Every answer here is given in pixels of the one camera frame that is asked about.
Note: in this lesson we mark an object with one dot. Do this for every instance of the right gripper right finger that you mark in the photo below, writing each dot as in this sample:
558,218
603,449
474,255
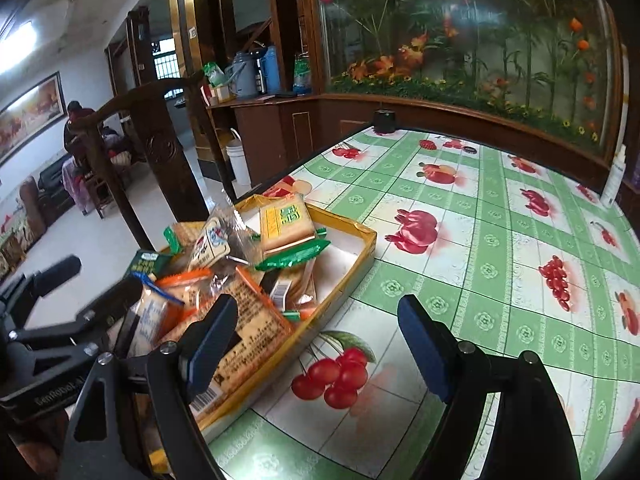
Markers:
461,377

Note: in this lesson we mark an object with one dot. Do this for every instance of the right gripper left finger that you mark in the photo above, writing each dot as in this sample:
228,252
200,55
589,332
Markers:
176,373

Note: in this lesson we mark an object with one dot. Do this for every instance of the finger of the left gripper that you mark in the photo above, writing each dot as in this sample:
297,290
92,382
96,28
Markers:
59,305

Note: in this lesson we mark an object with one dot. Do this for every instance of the blue edged cracker pack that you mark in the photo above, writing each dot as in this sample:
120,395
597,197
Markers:
157,313

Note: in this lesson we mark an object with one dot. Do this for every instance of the orange cracker pack barcode side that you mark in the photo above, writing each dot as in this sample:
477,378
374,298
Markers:
259,333

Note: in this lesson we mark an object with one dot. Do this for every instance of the clear bag dark snacks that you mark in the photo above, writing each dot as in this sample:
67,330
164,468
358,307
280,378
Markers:
224,238

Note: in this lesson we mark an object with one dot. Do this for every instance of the yellow cardboard tray box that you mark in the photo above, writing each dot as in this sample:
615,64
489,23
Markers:
337,272

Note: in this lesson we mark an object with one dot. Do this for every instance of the green wrapper cracker pack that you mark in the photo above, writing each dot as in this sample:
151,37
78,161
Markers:
294,256

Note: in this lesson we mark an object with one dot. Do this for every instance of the green edged yellow cracker pack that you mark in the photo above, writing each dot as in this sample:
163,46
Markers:
285,224

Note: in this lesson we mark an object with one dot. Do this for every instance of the orange soda cracker pack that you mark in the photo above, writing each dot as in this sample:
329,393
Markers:
192,288

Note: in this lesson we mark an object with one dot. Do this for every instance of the dark green snack packet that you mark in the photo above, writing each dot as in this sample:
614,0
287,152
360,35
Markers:
152,264

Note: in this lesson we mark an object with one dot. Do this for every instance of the orange pack with black label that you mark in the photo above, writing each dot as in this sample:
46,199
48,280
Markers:
291,289

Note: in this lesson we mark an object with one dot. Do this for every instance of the seated person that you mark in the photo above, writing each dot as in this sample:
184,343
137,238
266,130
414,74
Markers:
77,170

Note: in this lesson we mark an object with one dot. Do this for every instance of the fruit pattern green tablecloth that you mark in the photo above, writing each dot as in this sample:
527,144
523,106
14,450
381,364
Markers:
506,253

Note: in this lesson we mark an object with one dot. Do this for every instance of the dark wooden chair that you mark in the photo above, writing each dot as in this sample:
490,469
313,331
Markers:
155,135

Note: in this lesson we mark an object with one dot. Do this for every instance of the white bucket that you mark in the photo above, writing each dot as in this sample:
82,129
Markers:
235,152

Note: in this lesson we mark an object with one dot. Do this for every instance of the white spray bottle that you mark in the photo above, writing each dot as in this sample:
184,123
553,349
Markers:
615,178

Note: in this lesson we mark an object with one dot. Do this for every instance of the wooden sideboard cabinet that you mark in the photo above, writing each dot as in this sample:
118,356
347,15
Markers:
278,134

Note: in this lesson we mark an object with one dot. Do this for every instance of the small black jar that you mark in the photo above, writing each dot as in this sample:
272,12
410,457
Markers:
384,121

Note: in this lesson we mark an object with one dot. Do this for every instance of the grey kettle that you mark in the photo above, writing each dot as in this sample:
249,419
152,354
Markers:
241,76

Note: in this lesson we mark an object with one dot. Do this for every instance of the blue thermos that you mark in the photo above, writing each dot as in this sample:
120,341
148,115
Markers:
270,71

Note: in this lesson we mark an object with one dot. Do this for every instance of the flower aquarium display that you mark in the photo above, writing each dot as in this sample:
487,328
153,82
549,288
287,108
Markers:
548,64

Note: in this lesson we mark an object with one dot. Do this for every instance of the framed wall painting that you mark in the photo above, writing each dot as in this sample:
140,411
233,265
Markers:
28,116

